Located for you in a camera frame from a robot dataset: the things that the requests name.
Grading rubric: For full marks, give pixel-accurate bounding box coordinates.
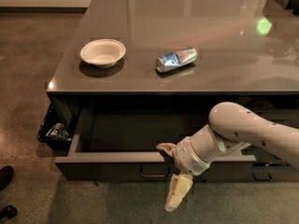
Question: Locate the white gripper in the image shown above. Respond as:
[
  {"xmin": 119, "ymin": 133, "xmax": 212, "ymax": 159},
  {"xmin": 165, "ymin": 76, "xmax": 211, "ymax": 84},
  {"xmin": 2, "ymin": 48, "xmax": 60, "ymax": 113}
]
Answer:
[{"xmin": 156, "ymin": 137, "xmax": 210, "ymax": 212}]

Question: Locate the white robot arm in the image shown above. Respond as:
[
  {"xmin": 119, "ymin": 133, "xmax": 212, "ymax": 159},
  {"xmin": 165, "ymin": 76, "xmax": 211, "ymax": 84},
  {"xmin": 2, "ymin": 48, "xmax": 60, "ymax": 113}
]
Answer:
[{"xmin": 156, "ymin": 102, "xmax": 299, "ymax": 212}]

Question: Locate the grey drawer cabinet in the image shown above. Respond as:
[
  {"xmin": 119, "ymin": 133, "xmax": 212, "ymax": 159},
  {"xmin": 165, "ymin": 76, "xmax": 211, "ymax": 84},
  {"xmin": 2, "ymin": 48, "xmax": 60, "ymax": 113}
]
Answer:
[{"xmin": 46, "ymin": 0, "xmax": 299, "ymax": 186}]

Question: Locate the crushed blue silver can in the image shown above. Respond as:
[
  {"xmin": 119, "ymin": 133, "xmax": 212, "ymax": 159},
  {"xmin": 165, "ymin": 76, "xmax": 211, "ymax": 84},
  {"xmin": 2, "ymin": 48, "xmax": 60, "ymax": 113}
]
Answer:
[{"xmin": 156, "ymin": 47, "xmax": 198, "ymax": 73}]

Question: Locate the black bin with trash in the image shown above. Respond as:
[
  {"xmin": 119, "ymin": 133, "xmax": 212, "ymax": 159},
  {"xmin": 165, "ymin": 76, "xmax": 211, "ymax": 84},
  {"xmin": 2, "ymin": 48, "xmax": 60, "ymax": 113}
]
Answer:
[{"xmin": 36, "ymin": 105, "xmax": 72, "ymax": 150}]

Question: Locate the white paper bowl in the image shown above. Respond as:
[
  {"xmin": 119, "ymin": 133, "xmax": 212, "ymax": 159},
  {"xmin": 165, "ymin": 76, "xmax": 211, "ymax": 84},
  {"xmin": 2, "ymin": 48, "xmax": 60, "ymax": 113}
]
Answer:
[{"xmin": 79, "ymin": 39, "xmax": 126, "ymax": 68}]

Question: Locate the black shoe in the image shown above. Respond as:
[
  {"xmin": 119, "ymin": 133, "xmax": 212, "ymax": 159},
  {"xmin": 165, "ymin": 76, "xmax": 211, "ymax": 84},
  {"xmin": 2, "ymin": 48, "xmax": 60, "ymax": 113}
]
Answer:
[{"xmin": 0, "ymin": 165, "xmax": 14, "ymax": 191}]

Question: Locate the black object on floor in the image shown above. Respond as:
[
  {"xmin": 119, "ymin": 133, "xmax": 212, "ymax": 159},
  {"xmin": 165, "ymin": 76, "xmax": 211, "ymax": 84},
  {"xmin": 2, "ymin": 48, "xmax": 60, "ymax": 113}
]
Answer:
[{"xmin": 0, "ymin": 205, "xmax": 18, "ymax": 219}]

